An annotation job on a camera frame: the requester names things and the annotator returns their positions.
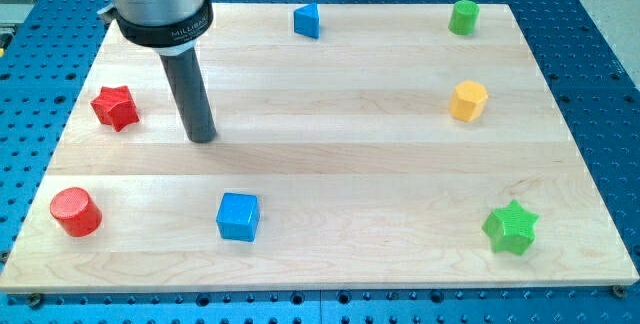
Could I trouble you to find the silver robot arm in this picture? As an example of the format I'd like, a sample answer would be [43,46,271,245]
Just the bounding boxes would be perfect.
[111,0,214,56]

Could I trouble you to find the blue cube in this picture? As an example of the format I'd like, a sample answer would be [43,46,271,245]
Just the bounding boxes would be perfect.
[216,192,261,242]

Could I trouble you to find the light wooden board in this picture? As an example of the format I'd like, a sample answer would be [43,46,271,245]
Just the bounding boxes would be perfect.
[1,3,638,293]

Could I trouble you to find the blue triangular prism block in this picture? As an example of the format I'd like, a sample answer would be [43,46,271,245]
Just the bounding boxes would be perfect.
[293,3,320,39]

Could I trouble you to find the yellow hexagonal block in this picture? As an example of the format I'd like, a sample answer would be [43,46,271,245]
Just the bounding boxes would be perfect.
[449,81,489,122]

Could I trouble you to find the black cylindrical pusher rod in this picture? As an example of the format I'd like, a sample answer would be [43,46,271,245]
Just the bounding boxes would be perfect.
[160,48,216,143]

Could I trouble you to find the green cylinder block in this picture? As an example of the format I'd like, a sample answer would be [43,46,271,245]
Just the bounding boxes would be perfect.
[448,0,480,35]

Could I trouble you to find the green star block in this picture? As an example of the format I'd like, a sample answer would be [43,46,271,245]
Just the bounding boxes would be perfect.
[482,199,539,256]

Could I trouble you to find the red star block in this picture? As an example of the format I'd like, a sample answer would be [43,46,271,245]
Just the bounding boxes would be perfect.
[90,86,139,132]

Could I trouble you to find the red cylinder block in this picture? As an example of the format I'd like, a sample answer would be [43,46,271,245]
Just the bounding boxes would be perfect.
[49,187,102,237]

